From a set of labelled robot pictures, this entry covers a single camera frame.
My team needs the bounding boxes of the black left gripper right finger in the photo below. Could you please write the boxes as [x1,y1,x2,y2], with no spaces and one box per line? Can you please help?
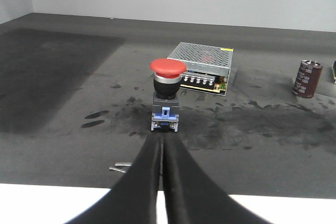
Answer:
[163,135,267,223]

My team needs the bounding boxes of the left metal mesh power supply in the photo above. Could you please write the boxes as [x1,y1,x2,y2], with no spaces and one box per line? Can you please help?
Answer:
[168,42,234,96]

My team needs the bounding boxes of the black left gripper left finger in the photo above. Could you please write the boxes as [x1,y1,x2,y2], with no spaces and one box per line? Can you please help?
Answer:
[68,136,161,223]

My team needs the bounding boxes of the red mushroom push button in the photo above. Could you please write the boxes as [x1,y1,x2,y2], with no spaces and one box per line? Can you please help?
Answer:
[150,58,187,132]

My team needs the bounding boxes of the left dark red capacitor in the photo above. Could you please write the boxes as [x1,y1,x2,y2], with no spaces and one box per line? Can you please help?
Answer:
[292,60,323,98]

